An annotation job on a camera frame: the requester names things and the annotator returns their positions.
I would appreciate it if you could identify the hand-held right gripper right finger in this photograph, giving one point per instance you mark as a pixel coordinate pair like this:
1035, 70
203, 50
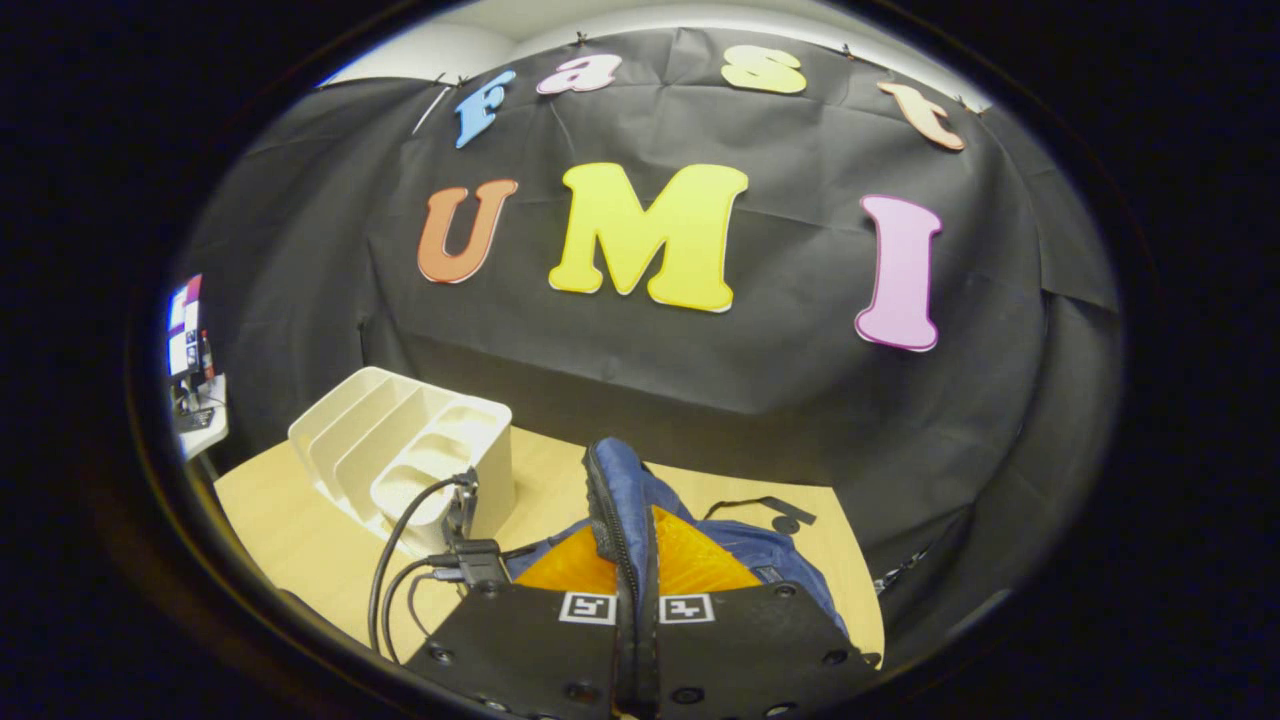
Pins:
750, 650

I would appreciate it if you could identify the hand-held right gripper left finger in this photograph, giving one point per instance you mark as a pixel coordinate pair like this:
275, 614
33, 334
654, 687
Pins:
520, 650

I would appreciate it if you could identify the white plastic bookshelf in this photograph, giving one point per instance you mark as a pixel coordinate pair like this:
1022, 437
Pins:
440, 460

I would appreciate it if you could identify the blue schoolbag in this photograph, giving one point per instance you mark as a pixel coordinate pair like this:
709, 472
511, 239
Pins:
625, 480

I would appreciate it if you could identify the white side desk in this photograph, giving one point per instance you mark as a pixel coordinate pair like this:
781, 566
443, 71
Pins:
205, 420

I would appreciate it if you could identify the red bottle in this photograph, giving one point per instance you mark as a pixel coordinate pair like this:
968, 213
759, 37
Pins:
209, 358

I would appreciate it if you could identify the computer monitor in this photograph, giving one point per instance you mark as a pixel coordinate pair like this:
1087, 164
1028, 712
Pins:
185, 325

